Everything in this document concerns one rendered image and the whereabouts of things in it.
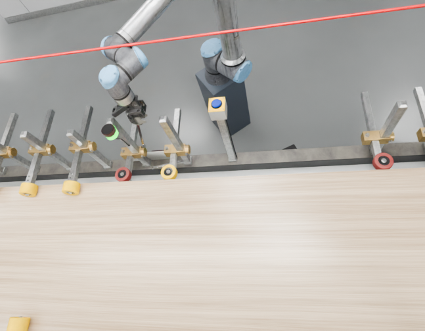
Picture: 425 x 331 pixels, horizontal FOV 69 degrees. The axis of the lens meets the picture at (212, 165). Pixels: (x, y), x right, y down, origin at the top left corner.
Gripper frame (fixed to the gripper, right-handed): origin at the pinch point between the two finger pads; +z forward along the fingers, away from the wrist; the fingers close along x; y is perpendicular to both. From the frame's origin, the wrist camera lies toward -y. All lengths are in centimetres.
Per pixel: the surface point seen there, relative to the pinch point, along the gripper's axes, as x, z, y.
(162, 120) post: -9.1, -13.3, 18.2
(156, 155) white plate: -5.7, 25.8, 0.1
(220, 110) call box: -11, -20, 46
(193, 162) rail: -8.9, 31.8, 20.6
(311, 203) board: -42, 12, 81
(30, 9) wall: 240, 88, -213
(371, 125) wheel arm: -2, 17, 113
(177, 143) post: -9.6, 7.2, 18.5
